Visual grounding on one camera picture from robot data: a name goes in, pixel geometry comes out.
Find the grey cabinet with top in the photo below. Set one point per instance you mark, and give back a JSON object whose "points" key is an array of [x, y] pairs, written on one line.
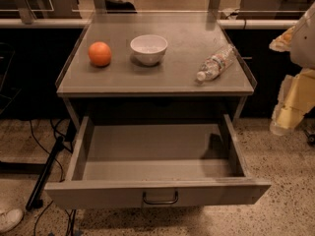
{"points": [[192, 37]]}

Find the black pole on floor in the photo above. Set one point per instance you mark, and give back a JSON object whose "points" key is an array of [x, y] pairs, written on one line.
{"points": [[34, 200]]}

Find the white horizontal rail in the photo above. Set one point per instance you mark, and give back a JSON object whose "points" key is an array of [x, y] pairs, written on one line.
{"points": [[80, 23]]}

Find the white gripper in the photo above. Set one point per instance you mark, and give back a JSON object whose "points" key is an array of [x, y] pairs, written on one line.
{"points": [[304, 46]]}

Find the clear plastic water bottle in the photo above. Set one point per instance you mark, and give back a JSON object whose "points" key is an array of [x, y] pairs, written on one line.
{"points": [[216, 64]]}

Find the open grey top drawer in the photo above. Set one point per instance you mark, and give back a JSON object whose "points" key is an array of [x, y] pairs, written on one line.
{"points": [[112, 166]]}

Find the orange fruit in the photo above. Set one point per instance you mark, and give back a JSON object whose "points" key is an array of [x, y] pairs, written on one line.
{"points": [[100, 54]]}

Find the white shoe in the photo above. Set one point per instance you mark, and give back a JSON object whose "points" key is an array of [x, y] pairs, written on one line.
{"points": [[10, 219]]}

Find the white ceramic bowl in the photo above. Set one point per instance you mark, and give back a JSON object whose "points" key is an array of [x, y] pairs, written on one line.
{"points": [[149, 49]]}

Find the black metal drawer handle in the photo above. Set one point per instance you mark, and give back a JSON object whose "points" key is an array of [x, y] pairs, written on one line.
{"points": [[159, 199]]}

